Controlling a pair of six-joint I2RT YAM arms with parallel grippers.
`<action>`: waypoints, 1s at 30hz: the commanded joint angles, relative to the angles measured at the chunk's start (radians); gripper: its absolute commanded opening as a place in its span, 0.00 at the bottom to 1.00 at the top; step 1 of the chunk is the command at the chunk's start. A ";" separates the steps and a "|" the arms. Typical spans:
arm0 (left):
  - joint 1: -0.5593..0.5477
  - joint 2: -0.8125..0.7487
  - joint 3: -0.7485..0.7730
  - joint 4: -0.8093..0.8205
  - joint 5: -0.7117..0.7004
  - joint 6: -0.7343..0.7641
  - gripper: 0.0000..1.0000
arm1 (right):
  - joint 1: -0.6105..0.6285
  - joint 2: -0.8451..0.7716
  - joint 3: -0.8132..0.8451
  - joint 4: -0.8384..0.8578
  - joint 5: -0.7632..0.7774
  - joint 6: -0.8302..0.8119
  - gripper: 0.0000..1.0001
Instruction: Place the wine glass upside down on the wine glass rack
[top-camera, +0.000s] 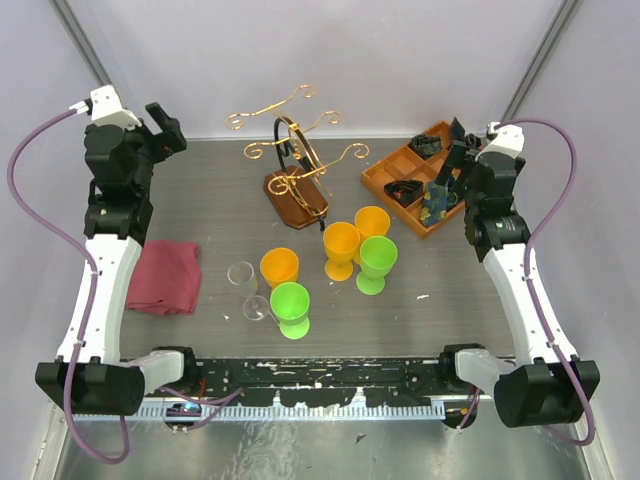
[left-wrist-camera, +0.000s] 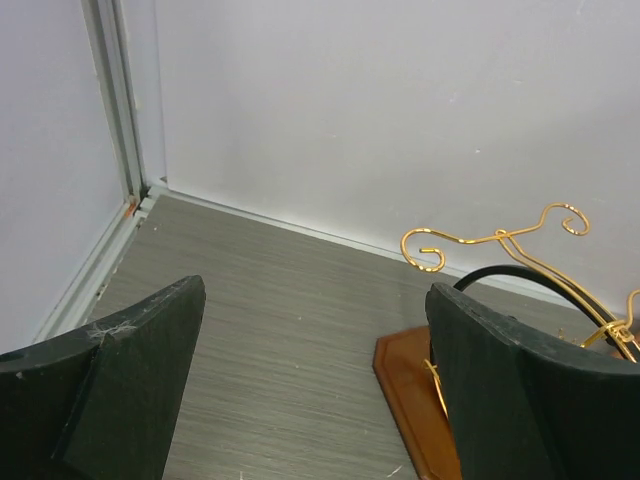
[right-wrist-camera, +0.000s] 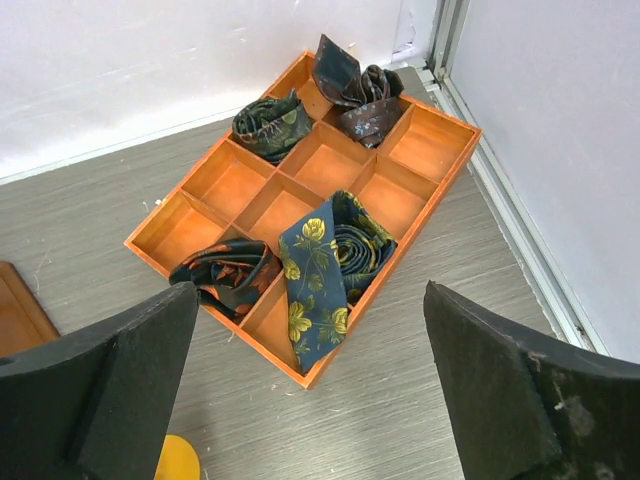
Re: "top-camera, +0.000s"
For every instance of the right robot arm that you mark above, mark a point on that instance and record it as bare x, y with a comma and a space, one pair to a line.
547, 384

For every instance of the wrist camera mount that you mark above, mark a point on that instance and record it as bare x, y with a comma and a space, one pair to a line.
508, 140
104, 107

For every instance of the clear wine glass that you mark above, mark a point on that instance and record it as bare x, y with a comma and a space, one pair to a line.
243, 278

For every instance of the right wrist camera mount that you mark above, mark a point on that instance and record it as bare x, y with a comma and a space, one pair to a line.
508, 140

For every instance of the grey cable duct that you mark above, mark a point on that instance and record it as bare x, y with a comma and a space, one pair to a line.
356, 411

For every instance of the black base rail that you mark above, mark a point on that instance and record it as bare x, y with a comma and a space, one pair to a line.
323, 382

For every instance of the green goblet right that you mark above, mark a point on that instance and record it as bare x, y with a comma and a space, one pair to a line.
378, 255

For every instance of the wooden compartment tray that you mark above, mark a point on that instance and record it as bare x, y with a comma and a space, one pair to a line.
405, 164

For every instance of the gold wine glass rack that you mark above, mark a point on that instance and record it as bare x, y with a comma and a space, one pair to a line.
295, 189

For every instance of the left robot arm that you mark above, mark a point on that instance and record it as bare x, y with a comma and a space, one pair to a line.
88, 376

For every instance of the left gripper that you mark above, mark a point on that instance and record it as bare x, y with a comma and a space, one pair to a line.
167, 142

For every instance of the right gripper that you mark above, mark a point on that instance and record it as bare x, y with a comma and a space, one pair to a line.
461, 157

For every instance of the dark green folded tie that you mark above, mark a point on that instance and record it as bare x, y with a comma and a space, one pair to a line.
425, 146

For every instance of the green goblet front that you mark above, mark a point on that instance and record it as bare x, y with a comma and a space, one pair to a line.
290, 303

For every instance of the red cloth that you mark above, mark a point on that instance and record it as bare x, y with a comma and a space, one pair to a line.
166, 279

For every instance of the orange goblet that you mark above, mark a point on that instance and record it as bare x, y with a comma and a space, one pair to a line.
370, 221
340, 240
279, 265

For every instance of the black orange folded tie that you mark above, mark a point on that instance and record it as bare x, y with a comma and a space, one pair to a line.
405, 192

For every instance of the green goblet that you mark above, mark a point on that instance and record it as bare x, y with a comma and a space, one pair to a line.
290, 303
378, 255

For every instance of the blue floral folded tie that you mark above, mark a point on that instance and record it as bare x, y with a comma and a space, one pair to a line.
438, 200

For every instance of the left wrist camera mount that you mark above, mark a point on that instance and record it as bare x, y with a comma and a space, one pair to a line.
104, 107

